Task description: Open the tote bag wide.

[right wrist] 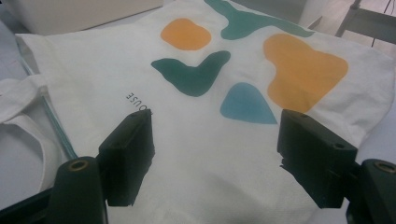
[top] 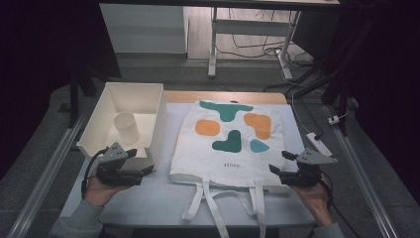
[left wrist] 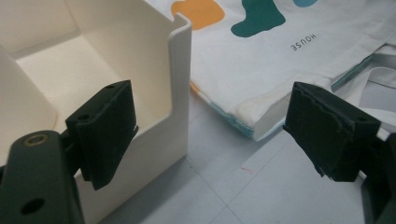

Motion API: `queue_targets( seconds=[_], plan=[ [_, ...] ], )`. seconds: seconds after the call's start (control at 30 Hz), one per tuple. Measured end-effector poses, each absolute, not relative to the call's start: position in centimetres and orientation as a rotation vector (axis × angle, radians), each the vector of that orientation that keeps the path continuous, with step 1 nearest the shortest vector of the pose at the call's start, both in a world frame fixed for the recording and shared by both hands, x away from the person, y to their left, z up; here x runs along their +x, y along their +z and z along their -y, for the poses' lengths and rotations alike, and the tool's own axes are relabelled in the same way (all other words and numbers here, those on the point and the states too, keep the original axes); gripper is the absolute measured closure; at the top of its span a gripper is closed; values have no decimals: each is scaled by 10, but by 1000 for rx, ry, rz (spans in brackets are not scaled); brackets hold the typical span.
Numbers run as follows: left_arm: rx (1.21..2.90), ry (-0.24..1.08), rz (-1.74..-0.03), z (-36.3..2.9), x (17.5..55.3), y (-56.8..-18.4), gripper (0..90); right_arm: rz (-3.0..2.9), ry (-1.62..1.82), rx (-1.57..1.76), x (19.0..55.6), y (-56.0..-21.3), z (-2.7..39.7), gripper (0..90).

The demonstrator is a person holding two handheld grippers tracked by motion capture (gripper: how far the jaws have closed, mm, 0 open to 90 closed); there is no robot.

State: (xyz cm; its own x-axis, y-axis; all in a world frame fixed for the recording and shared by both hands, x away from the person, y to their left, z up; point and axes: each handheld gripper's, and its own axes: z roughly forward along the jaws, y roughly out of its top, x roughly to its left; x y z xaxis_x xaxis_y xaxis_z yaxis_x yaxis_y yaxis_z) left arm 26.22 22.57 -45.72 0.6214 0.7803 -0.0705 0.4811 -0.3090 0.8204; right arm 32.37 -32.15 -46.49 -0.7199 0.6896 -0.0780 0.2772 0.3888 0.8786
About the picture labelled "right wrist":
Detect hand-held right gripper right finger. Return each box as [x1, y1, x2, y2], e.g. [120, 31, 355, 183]
[276, 108, 359, 209]

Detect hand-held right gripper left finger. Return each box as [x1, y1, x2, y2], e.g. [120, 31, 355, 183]
[98, 108, 156, 207]

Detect white tote bag coloured shapes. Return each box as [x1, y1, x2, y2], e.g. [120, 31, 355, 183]
[0, 0, 396, 224]

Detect white desk frame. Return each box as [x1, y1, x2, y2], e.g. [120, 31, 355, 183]
[335, 0, 396, 45]

